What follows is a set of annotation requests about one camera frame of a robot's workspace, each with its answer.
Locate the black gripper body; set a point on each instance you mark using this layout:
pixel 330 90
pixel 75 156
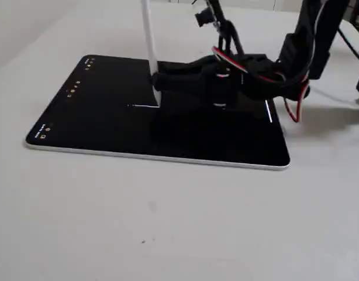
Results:
pixel 197 76

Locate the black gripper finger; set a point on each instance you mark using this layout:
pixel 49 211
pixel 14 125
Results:
pixel 185 67
pixel 182 83

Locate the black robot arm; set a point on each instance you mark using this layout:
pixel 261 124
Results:
pixel 317 35

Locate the black screen tablet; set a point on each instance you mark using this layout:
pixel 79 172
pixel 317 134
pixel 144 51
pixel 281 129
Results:
pixel 109 131

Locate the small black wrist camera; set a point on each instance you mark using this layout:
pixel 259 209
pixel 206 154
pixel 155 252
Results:
pixel 203 17

